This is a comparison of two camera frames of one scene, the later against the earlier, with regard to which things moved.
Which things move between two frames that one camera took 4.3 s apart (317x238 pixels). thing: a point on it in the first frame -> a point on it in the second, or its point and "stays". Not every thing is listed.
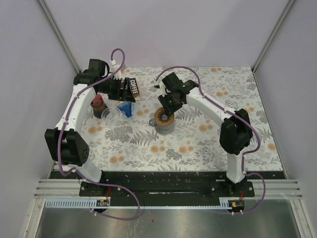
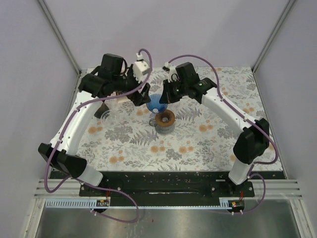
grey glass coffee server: [162, 130] stays
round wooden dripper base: [160, 111] stays
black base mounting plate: [168, 184] stays
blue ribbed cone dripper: [127, 107] -> [154, 105]
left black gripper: [124, 94] -> [139, 98]
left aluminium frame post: [59, 36] stays
